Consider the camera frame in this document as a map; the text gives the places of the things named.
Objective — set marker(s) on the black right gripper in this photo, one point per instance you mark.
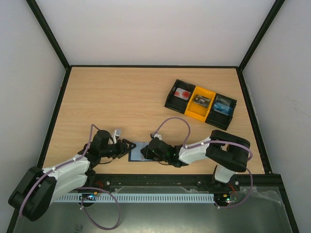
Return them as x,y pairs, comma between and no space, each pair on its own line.
146,151

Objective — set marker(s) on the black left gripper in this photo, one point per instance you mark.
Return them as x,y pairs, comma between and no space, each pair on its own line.
121,148

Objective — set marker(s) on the blue leather card holder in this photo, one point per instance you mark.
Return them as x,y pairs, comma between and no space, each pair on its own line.
136,156

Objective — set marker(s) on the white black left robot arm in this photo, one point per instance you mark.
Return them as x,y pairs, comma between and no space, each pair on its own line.
39,188

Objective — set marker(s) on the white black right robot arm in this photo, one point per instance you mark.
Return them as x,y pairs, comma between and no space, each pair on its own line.
230,152

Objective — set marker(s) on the red white cards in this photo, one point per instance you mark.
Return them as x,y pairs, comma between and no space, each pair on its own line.
182,94

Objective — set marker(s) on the black left card bin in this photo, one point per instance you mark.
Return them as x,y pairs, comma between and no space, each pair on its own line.
175,103

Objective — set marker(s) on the black card bin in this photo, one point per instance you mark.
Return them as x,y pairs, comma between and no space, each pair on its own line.
217,119
175,103

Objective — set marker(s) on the black cards stack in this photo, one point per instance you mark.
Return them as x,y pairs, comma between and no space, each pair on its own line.
201,100

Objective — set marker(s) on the yellow middle card bin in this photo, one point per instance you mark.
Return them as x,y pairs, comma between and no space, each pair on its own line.
195,110

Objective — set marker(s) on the black right card bin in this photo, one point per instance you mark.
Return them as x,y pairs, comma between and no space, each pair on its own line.
217,119

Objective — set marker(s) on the blue cards stack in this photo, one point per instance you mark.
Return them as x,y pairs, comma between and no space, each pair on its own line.
222,108

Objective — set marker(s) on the metal sheet front panel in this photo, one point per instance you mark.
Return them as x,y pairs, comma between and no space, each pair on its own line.
256,210

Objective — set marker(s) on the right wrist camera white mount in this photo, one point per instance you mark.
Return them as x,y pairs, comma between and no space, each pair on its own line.
156,135

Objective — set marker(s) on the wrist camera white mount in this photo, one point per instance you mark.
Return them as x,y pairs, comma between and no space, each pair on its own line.
115,135
156,135

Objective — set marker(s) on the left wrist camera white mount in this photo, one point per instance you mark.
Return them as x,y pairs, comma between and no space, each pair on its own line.
115,135

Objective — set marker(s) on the light blue slotted cable duct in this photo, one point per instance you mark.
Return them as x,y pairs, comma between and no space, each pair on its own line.
137,198

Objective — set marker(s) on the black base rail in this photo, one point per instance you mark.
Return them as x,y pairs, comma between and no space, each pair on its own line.
204,182

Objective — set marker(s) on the black cage frame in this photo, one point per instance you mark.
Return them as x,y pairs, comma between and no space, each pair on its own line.
267,179

